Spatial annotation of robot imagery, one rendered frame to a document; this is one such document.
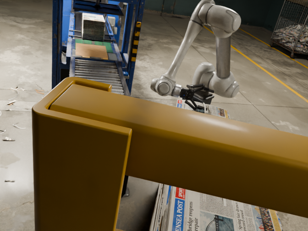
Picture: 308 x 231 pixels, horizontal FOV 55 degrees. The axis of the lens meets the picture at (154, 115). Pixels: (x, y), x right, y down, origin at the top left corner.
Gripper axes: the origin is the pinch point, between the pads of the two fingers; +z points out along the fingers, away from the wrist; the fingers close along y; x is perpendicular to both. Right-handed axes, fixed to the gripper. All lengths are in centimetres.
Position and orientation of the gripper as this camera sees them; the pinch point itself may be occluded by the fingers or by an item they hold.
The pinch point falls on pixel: (208, 100)
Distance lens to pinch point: 206.8
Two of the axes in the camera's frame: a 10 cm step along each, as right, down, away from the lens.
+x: -1.4, 4.7, -8.7
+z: 9.6, 2.8, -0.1
